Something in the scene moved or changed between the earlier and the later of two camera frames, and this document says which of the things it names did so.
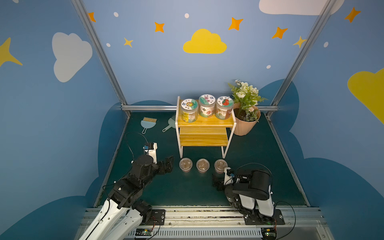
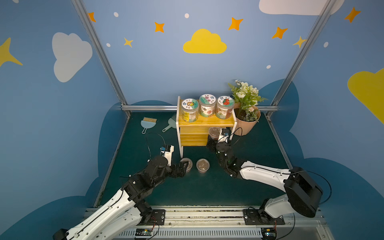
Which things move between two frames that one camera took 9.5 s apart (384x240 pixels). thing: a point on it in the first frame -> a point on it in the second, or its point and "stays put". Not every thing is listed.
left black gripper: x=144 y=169 -> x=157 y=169
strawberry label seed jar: x=224 y=108 stays put
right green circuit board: x=268 y=233 stays put
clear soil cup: x=219 y=166 -> x=214 y=132
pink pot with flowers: x=246 y=110 stays put
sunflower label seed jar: x=189 y=110 stays put
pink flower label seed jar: x=207 y=105 stays put
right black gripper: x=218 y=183 -> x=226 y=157
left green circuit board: x=143 y=232 stays put
